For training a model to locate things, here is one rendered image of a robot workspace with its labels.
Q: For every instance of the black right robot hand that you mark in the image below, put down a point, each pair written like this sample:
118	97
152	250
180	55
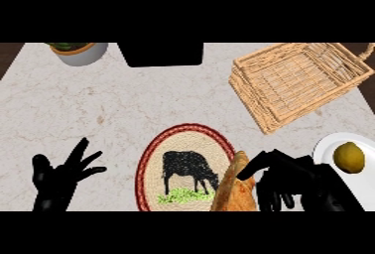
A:
303	185

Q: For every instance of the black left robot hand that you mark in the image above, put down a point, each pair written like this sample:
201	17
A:
55	185

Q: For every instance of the golden brown croissant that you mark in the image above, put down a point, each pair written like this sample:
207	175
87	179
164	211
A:
237	191

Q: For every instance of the oval cow print placemat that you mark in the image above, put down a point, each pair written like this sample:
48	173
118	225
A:
188	168

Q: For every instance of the tan wicker basket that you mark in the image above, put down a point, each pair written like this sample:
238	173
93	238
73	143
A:
299	81

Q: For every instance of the white plate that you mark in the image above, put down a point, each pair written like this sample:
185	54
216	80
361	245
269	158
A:
356	178

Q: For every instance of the yellow lemon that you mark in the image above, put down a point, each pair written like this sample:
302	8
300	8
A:
349	157

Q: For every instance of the white potted plant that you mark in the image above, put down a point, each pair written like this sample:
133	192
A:
79	52

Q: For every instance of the black box appliance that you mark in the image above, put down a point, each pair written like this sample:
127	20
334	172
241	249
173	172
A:
160	53

